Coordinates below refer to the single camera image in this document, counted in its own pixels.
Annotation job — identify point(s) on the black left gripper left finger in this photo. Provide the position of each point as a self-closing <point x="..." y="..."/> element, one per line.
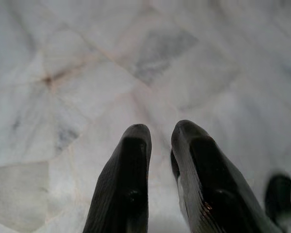
<point x="126" y="174"/>

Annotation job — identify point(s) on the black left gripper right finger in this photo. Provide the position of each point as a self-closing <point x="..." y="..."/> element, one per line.
<point x="208" y="174"/>

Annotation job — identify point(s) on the black robot foot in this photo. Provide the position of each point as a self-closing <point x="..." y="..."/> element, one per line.
<point x="279" y="196"/>

